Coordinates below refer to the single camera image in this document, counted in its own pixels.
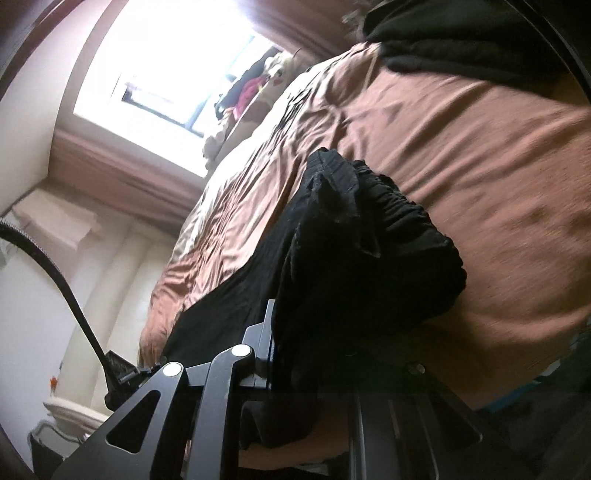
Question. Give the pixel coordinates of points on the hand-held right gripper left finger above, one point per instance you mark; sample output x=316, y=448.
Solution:
x=258, y=350

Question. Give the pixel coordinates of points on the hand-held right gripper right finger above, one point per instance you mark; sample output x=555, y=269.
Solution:
x=378, y=429

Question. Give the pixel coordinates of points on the black pants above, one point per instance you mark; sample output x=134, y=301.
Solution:
x=369, y=258

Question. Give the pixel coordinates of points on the black bin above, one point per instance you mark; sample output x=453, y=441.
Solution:
x=44, y=450

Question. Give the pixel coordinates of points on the brown bed blanket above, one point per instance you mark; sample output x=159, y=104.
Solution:
x=461, y=161

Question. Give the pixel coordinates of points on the bright window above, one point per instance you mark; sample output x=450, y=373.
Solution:
x=161, y=55

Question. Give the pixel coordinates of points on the pink-brown curtain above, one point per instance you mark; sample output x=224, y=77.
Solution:
x=314, y=23

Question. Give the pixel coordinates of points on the black cloth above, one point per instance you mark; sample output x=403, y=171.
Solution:
x=461, y=37

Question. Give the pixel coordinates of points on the white wall unit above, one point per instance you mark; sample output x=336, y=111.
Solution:
x=51, y=221

